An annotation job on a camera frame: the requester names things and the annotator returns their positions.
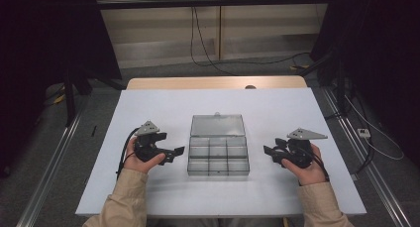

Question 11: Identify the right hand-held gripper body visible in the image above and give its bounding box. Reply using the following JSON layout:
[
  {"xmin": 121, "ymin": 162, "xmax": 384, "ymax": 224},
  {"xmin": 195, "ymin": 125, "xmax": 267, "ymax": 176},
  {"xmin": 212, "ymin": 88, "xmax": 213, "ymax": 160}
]
[{"xmin": 272, "ymin": 127, "xmax": 329, "ymax": 170}]

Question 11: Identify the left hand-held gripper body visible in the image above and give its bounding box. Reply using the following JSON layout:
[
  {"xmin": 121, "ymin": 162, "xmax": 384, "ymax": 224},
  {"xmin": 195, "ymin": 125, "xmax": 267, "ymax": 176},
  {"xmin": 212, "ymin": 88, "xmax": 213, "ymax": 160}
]
[{"xmin": 133, "ymin": 120, "xmax": 168, "ymax": 164}]

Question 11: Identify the clear grey plastic compartment box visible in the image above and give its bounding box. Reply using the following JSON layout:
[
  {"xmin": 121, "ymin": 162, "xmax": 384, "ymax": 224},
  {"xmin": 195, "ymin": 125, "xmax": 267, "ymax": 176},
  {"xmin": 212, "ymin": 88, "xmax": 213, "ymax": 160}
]
[{"xmin": 186, "ymin": 111, "xmax": 251, "ymax": 177}]

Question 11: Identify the person's left hand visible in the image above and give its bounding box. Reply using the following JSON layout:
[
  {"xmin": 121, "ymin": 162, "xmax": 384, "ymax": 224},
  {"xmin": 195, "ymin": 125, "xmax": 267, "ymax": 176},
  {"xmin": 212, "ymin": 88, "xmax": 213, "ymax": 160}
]
[{"xmin": 123, "ymin": 137, "xmax": 166, "ymax": 174}]

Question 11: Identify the person's right hand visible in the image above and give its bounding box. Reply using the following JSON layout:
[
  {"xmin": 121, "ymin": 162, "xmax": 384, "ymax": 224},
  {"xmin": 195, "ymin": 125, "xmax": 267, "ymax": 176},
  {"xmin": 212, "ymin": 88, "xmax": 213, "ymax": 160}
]
[{"xmin": 280, "ymin": 143, "xmax": 328, "ymax": 187}]

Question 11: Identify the white table mat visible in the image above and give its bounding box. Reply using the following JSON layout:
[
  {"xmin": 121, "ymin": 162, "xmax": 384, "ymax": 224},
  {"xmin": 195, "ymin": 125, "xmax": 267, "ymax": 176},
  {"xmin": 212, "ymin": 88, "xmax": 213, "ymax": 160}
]
[{"xmin": 75, "ymin": 86, "xmax": 368, "ymax": 218}]

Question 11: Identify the wooden table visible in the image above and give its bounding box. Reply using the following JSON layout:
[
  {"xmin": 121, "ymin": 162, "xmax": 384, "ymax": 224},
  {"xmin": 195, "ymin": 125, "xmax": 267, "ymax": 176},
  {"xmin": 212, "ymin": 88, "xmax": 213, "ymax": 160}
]
[{"xmin": 126, "ymin": 75, "xmax": 308, "ymax": 90}]

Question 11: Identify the black metal stand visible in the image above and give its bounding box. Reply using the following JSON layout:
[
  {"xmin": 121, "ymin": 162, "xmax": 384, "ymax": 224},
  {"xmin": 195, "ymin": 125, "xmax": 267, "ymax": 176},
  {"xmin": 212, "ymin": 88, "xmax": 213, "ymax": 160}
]
[
  {"xmin": 62, "ymin": 66, "xmax": 127, "ymax": 128},
  {"xmin": 305, "ymin": 50, "xmax": 351, "ymax": 117}
]

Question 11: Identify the black curtain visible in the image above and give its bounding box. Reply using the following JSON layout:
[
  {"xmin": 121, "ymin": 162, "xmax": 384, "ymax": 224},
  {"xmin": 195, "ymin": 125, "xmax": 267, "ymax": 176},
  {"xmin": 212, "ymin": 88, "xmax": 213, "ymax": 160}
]
[
  {"xmin": 0, "ymin": 0, "xmax": 122, "ymax": 176},
  {"xmin": 309, "ymin": 0, "xmax": 420, "ymax": 160}
]

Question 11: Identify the black horizontal bar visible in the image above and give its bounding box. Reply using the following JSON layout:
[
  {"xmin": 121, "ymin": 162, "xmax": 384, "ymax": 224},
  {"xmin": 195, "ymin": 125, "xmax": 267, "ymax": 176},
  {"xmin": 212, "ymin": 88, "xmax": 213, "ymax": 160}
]
[{"xmin": 96, "ymin": 0, "xmax": 334, "ymax": 11}]

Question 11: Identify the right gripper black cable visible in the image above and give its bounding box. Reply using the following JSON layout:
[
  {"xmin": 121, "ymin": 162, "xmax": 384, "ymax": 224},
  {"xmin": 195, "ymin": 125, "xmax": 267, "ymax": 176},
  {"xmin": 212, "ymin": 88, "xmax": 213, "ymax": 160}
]
[{"xmin": 290, "ymin": 147, "xmax": 331, "ymax": 183}]

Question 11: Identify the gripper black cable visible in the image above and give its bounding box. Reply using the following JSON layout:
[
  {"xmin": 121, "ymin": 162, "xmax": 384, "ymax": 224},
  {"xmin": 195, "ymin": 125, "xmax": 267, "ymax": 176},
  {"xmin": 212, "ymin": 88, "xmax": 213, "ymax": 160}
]
[
  {"xmin": 290, "ymin": 147, "xmax": 331, "ymax": 183},
  {"xmin": 115, "ymin": 127, "xmax": 141, "ymax": 180}
]

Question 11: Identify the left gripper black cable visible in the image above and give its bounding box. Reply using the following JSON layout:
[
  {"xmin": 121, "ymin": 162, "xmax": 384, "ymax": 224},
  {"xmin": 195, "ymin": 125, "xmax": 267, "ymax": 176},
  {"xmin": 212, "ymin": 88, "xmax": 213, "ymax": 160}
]
[{"xmin": 115, "ymin": 127, "xmax": 141, "ymax": 180}]

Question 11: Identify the black floor cable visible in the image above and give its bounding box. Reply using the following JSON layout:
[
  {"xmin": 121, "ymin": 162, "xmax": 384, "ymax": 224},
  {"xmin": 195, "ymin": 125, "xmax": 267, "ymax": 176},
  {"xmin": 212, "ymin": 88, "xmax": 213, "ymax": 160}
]
[{"xmin": 324, "ymin": 111, "xmax": 376, "ymax": 175}]

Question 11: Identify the aluminium floor rail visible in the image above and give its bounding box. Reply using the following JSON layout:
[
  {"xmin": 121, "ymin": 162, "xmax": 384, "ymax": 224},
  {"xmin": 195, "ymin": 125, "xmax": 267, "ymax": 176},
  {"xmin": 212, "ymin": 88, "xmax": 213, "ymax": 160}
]
[
  {"xmin": 321, "ymin": 87, "xmax": 413, "ymax": 227},
  {"xmin": 15, "ymin": 104, "xmax": 84, "ymax": 227}
]

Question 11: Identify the white floor cable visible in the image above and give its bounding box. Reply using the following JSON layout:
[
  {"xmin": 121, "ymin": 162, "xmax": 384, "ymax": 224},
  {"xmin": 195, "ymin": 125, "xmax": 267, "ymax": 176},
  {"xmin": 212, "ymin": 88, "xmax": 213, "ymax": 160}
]
[{"xmin": 344, "ymin": 93, "xmax": 406, "ymax": 162}]

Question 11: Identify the black wall cable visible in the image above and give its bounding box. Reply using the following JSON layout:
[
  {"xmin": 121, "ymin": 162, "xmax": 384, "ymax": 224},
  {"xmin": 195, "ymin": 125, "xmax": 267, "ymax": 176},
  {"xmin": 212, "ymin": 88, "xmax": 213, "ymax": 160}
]
[
  {"xmin": 189, "ymin": 0, "xmax": 239, "ymax": 77},
  {"xmin": 193, "ymin": 0, "xmax": 312, "ymax": 66}
]

